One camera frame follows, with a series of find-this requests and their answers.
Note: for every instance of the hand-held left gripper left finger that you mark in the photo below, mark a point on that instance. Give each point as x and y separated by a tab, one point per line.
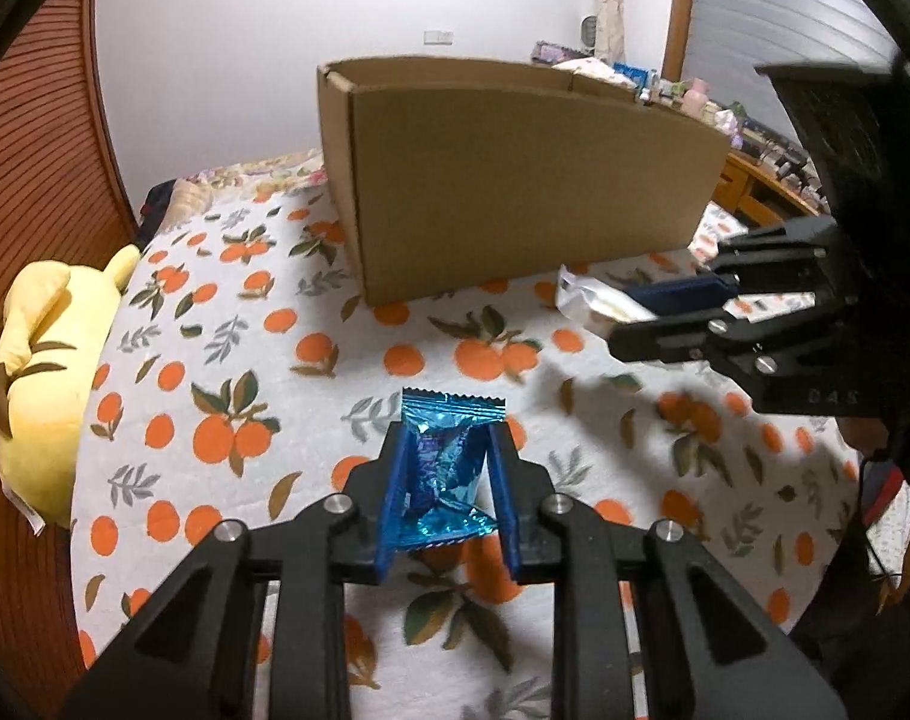
395	495

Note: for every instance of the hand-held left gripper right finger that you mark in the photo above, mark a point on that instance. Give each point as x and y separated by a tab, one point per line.
500	495

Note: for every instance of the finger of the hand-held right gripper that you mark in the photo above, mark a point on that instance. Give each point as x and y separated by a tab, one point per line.
695	294
762	360

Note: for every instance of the blue foil candy packet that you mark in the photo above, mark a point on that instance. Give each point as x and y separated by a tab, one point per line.
444	465

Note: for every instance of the cream white snack packet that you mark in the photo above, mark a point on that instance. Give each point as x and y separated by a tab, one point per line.
590	296

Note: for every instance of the brown cardboard box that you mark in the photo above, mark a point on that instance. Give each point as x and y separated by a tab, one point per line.
515	187

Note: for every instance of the wooden desk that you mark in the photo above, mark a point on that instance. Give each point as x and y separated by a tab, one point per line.
755	199

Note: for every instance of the orange fruit print blanket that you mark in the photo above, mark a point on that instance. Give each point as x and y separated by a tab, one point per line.
275	360

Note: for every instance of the grey window blinds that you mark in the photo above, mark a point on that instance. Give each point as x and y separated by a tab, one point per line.
770	22

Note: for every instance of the pink bottle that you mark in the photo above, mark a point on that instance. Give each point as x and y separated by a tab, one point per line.
698	94

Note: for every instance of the pink bedding pile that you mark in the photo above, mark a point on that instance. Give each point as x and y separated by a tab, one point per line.
575	61

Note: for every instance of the small white fan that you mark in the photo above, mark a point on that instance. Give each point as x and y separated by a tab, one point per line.
589	31

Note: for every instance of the beige curtain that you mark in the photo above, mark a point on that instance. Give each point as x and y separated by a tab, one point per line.
610	0

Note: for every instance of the floral pillow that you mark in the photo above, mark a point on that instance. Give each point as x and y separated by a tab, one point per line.
260	176

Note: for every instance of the yellow plush toy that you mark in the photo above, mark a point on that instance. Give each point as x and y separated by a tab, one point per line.
50	360

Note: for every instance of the dark clothing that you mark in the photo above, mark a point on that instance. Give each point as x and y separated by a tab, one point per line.
155	210

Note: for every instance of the wooden louvered wardrobe door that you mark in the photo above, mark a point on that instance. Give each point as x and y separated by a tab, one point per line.
35	150

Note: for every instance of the white wall socket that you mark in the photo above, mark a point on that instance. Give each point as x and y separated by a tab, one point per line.
438	37

